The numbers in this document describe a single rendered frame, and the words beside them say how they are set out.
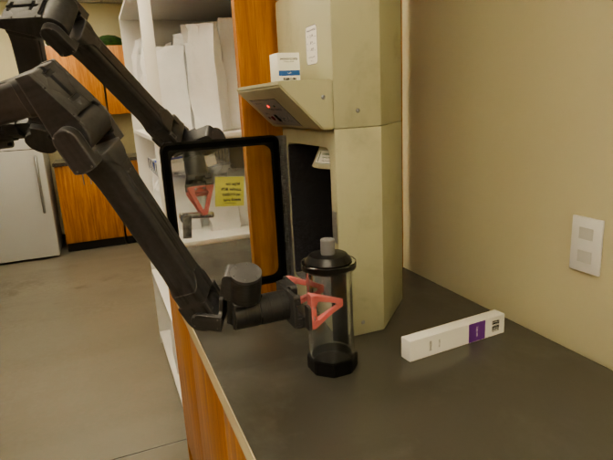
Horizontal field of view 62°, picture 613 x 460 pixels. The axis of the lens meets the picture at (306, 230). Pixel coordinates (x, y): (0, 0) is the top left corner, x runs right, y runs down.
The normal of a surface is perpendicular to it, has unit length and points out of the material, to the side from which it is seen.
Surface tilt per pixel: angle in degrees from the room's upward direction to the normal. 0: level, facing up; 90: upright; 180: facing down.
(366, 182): 90
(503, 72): 90
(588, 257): 90
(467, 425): 0
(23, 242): 90
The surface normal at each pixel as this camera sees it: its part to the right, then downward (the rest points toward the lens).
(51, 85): 0.76, -0.50
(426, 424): -0.05, -0.97
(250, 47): 0.38, 0.21
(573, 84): -0.92, 0.14
